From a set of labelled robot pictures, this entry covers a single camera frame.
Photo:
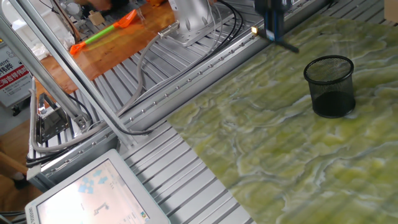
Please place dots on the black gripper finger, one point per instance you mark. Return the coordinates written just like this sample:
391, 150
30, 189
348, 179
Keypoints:
277, 18
262, 12

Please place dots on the black pen with gold trim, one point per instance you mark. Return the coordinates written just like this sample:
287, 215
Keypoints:
290, 48

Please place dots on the black mesh pen holder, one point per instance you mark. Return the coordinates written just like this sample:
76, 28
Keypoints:
332, 102

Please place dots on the bystander bare hand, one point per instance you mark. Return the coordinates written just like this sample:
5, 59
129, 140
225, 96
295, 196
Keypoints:
99, 4

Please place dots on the cardboard box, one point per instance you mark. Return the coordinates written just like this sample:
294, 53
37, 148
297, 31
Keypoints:
391, 9

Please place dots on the green marble pattern mat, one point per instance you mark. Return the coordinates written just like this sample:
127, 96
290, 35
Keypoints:
280, 155

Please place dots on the glossy wooden board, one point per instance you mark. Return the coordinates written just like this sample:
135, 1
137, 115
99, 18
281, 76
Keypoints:
124, 53

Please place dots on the orange green toy tool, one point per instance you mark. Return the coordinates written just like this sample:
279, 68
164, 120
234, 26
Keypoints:
99, 35

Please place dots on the small cardboard piece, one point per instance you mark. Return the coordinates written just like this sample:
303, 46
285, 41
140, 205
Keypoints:
96, 18

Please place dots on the aluminium diagonal brace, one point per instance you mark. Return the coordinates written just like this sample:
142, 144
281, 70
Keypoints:
102, 105
40, 74

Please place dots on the white round device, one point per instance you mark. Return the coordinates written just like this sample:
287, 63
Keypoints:
72, 8

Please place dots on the white tissue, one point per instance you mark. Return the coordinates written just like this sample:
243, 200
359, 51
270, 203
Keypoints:
40, 49

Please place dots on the white teach pendant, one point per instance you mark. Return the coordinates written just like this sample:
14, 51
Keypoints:
93, 193

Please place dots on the white red sign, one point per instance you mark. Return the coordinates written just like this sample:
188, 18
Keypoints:
12, 81

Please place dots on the silver conical pedestal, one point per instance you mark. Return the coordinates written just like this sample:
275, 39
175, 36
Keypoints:
192, 15

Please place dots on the aluminium rail with screws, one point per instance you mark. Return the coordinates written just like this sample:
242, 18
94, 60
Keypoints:
174, 96

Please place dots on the steel bracket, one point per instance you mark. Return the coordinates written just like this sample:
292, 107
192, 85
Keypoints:
51, 123

